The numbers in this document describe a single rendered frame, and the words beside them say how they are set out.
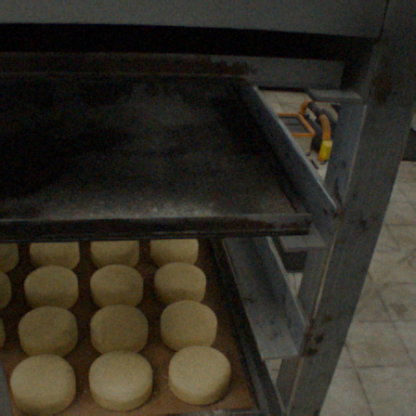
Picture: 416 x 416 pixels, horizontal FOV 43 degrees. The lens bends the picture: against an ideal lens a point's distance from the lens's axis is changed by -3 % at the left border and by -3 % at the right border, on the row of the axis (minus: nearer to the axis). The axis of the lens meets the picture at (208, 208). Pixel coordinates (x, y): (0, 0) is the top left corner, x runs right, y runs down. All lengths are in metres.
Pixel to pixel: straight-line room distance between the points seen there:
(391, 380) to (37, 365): 2.29
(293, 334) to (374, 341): 2.41
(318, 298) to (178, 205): 0.10
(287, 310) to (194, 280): 0.16
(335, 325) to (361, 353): 2.34
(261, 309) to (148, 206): 0.12
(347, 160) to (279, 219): 0.05
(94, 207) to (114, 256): 0.23
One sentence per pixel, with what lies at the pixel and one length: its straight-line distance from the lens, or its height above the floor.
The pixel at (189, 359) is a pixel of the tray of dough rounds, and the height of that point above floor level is 1.51.
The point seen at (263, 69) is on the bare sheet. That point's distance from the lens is 0.27.
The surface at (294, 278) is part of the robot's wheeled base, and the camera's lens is 2.58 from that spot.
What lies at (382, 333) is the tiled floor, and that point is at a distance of 2.84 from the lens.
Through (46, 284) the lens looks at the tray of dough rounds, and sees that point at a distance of 0.52.
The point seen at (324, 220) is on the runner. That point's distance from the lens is 0.32.
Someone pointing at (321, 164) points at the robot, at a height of 0.81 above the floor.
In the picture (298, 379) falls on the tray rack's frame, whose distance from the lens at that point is 0.40.
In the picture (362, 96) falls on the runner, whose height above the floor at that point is 1.76.
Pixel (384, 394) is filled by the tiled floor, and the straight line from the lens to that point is 2.57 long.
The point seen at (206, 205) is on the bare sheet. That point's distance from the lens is 0.33.
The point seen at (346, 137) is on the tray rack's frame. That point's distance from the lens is 0.30.
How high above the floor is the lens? 1.85
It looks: 32 degrees down
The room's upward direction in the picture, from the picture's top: 6 degrees clockwise
